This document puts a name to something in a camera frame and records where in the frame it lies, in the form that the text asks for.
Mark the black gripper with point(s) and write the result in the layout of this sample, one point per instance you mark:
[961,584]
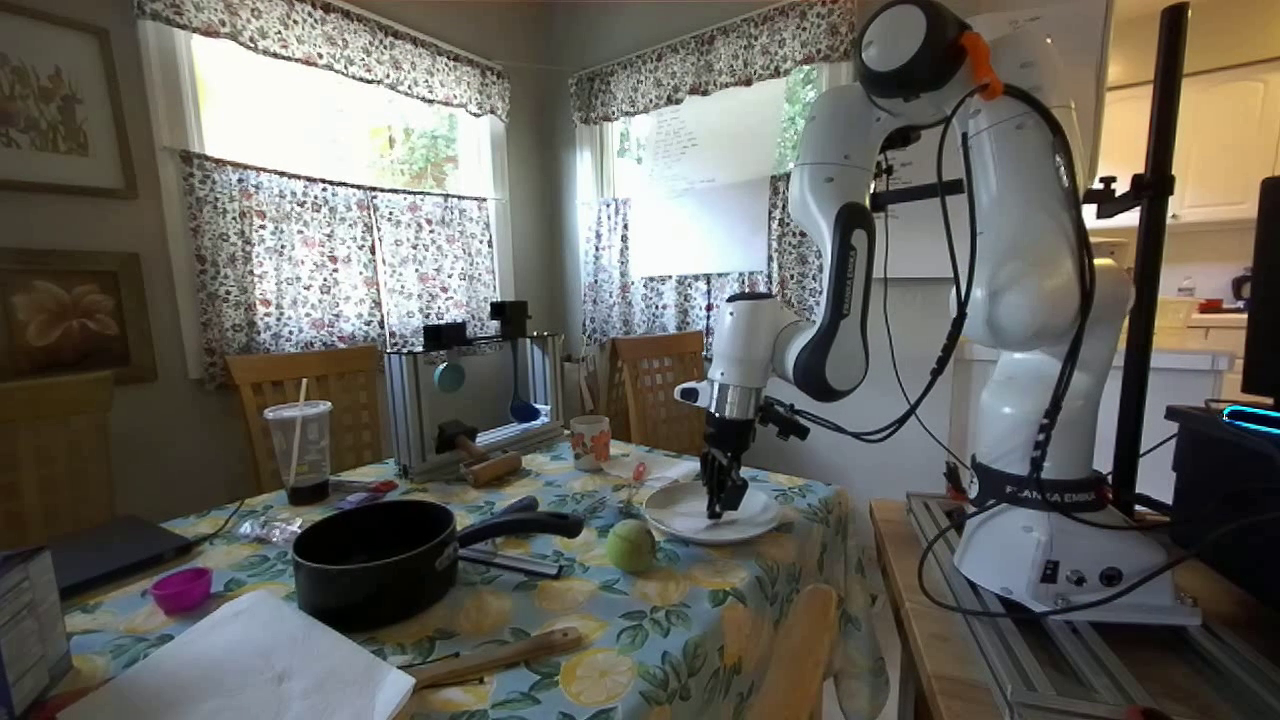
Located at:
[730,446]

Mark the yellow-green ball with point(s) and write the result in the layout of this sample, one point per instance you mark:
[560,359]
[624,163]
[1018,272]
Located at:
[629,544]

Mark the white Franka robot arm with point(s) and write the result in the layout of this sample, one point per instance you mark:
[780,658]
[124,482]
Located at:
[1026,264]

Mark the white round plate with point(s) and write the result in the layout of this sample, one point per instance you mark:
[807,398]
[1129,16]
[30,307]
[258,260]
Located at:
[674,513]

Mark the white paper towel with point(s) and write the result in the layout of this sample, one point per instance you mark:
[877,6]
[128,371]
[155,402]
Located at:
[667,469]

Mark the wooden dining chair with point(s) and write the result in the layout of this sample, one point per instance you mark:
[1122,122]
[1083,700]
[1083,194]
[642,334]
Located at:
[662,394]
[794,653]
[55,463]
[344,407]

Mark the white mug orange flower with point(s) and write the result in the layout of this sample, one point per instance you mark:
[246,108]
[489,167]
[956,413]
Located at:
[590,441]

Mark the lemon print tablecloth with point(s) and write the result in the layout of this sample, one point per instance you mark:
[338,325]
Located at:
[642,625]

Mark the floral cafe curtain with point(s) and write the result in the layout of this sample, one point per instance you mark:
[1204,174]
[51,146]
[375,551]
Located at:
[624,300]
[293,264]

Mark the blue ladle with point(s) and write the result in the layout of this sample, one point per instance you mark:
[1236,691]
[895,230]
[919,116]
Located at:
[524,410]

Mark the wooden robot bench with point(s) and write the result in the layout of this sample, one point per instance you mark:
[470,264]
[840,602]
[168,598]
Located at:
[920,625]

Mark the wooden rolling pin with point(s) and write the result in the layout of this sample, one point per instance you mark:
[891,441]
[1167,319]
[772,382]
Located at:
[495,469]

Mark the wooden spoon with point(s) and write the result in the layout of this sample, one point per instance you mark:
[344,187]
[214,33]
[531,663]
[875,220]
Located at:
[500,658]

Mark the black clamp bar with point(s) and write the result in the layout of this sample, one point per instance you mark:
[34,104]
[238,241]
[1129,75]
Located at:
[505,323]

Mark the teal round utensil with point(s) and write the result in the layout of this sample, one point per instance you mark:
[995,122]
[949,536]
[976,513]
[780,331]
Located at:
[448,377]

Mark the black saucepan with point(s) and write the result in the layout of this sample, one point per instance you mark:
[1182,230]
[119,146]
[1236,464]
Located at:
[375,566]

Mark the floral curtain valance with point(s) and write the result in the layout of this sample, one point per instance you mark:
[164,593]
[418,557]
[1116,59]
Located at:
[692,65]
[332,45]

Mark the clear plastic cup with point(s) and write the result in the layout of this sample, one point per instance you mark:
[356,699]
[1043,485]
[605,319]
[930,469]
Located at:
[301,446]

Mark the white drinking straw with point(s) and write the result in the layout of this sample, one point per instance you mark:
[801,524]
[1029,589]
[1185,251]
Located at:
[297,394]

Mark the black stand pole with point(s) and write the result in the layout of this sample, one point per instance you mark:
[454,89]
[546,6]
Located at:
[1148,264]

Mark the black equipment case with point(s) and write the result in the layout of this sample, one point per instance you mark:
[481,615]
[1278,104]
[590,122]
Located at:
[1226,505]

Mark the white paper stack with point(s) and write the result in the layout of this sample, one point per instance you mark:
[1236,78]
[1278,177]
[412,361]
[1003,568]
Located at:
[243,665]

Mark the small purple cup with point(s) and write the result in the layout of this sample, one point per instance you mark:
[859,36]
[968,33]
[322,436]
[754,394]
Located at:
[180,589]

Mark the black monitor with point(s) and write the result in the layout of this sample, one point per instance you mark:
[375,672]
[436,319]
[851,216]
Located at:
[1264,287]

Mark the white kitchen cabinet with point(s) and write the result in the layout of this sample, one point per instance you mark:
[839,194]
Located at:
[1214,146]

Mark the black notebook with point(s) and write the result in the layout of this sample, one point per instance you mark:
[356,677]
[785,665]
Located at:
[115,552]

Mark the framed flower picture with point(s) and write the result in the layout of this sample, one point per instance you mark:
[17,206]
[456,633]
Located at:
[66,319]

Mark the white printed carton box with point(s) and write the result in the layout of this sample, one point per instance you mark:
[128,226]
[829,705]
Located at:
[30,642]

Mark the framed golden plant picture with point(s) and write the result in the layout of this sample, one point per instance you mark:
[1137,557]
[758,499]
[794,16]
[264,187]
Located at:
[55,100]

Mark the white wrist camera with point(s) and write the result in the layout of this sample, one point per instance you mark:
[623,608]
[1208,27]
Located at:
[690,394]

